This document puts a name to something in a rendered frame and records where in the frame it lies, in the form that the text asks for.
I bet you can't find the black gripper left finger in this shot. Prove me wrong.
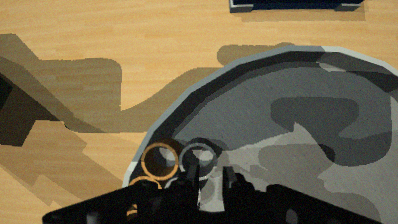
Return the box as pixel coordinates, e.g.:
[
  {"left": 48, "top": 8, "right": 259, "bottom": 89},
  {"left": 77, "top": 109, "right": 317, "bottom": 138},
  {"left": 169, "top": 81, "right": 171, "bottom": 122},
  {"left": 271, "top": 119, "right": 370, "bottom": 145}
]
[{"left": 42, "top": 165, "right": 199, "bottom": 224}]

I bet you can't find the blue crate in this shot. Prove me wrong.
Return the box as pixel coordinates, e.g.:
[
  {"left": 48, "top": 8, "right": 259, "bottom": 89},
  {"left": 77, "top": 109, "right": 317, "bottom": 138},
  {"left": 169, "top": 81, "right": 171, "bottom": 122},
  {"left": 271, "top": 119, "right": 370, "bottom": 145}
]
[{"left": 229, "top": 0, "right": 364, "bottom": 13}]

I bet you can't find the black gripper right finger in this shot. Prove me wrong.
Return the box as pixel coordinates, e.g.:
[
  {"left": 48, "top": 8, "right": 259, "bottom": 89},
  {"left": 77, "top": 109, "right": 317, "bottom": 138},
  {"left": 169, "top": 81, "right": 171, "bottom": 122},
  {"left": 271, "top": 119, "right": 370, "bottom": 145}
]
[{"left": 222, "top": 166, "right": 382, "bottom": 224}]

